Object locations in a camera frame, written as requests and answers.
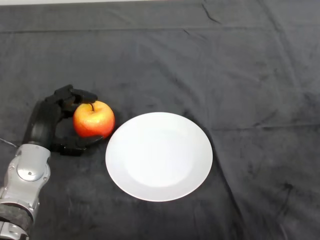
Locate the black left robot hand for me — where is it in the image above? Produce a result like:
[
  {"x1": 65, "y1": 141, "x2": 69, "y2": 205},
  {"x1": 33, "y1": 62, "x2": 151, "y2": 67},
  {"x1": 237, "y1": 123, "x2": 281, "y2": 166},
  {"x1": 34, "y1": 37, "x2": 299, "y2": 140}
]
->
[{"x1": 22, "y1": 84, "x2": 105, "y2": 157}]

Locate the red yellow apple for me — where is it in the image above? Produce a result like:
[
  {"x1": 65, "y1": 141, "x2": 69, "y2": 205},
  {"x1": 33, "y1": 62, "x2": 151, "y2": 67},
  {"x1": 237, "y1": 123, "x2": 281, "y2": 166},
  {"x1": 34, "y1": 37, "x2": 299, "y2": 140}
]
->
[{"x1": 72, "y1": 100, "x2": 116, "y2": 139}]

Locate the white round plate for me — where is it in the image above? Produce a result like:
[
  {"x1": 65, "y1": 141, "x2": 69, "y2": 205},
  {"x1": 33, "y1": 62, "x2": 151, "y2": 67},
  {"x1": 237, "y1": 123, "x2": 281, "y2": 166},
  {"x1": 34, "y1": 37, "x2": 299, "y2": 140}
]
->
[{"x1": 104, "y1": 111, "x2": 214, "y2": 203}]

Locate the black velvet cloth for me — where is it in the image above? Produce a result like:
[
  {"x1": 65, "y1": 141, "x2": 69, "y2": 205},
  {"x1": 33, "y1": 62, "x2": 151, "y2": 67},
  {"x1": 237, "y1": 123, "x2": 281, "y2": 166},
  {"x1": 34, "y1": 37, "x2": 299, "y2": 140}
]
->
[{"x1": 0, "y1": 0, "x2": 320, "y2": 240}]

